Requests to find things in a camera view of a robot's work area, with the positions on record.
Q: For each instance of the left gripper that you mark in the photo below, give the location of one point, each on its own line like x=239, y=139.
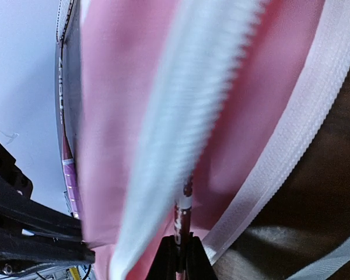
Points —
x=34, y=237

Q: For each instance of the pink racket bag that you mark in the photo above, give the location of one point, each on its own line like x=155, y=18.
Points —
x=253, y=99

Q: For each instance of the pink-handled badminton racket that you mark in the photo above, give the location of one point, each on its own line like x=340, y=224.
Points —
x=64, y=13
x=182, y=221

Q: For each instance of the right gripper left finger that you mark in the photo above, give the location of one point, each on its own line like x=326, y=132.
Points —
x=166, y=262

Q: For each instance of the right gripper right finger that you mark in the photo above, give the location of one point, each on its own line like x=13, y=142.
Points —
x=196, y=263

